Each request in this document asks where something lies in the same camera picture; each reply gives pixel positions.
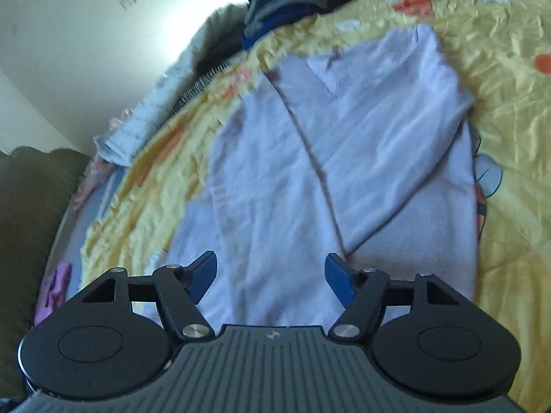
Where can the black white striped cloth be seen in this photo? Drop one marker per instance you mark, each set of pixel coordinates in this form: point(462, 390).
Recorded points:
point(198, 84)

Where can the pale patterned quilt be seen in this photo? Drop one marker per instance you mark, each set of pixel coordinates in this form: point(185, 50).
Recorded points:
point(142, 116)

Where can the yellow cartoon printed quilt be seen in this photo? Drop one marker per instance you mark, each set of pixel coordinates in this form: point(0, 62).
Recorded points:
point(516, 137)

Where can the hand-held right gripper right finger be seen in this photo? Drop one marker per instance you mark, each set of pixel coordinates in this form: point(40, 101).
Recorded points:
point(338, 276)

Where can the lavender knit sweater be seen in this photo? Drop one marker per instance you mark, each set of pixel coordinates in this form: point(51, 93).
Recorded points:
point(258, 180)

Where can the pink printed bedsheet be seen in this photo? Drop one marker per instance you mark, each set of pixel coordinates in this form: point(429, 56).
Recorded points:
point(58, 284)

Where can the green sofa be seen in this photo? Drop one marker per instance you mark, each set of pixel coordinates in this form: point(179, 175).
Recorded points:
point(30, 223)

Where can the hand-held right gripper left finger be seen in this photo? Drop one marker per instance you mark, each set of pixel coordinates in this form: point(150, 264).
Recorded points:
point(202, 276)

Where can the pile of dark folded clothes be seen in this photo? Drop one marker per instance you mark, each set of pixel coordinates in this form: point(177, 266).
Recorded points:
point(292, 4)

